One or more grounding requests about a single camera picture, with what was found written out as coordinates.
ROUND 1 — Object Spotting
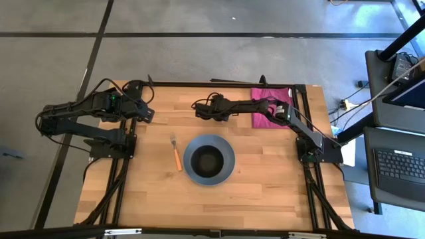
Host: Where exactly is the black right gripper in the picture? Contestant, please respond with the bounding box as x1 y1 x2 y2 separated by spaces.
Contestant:
195 95 238 122

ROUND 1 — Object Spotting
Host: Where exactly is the black bowl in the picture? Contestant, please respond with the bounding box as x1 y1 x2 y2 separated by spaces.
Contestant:
191 145 224 178

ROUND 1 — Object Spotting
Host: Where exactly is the dark blue round bowl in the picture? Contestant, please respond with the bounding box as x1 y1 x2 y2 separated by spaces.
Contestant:
183 134 236 187

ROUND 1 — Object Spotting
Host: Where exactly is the magenta cloth napkin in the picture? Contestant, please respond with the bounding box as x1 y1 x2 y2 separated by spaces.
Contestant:
250 87 295 129

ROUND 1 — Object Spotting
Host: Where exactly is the black floor object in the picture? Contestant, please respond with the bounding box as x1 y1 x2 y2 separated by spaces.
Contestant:
0 147 26 160

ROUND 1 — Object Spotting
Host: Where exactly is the white paper sheet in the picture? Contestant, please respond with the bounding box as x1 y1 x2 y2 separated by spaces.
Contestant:
331 125 357 167

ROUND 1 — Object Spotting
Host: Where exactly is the grey side table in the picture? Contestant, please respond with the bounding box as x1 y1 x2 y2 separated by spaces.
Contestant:
365 49 425 129

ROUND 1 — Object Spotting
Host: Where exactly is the grey laptop tray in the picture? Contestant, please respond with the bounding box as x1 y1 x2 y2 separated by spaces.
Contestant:
363 125 425 215

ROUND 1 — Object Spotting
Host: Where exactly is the black power adapter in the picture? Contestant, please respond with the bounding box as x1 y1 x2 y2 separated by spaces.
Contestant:
388 52 418 84

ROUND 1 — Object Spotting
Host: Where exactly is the black laptop keyboard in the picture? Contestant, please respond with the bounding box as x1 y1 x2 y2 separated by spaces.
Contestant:
373 147 425 194

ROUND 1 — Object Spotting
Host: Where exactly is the dark blue laptop screen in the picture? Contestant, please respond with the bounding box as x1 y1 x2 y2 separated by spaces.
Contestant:
384 76 425 110

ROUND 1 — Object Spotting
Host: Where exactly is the black stand pole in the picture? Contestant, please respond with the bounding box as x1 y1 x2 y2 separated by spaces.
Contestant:
335 13 425 144

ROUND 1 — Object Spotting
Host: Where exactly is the black aluminium table frame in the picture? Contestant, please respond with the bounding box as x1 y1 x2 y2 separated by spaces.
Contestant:
0 74 409 239

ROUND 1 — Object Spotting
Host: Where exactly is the fork with orange handle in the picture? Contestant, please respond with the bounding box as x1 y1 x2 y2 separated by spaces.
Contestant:
169 132 183 173

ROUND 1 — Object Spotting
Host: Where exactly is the silver metal bracket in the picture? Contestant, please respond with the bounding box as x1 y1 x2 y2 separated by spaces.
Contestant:
104 228 143 236
288 232 328 239

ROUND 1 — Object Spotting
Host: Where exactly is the white cable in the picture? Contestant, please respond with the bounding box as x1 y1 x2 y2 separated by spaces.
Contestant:
331 56 425 133

